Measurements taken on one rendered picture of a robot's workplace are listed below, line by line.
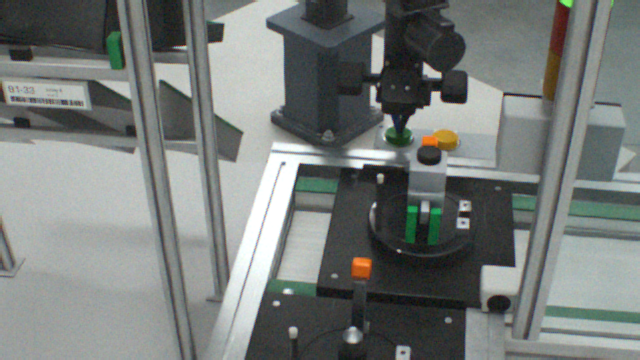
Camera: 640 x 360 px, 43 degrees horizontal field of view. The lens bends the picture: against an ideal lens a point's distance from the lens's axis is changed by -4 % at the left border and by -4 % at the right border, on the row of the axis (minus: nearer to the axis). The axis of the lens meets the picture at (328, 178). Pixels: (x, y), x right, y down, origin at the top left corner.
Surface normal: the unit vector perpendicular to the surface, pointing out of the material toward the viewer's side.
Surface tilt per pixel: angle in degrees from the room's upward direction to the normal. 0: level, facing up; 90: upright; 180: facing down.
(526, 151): 90
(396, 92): 22
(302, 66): 88
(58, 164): 0
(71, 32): 65
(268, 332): 0
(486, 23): 0
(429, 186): 90
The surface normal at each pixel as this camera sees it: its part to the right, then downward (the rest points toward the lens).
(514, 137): -0.14, 0.60
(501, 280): 0.00, -0.79
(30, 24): -0.28, 0.19
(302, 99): -0.69, 0.44
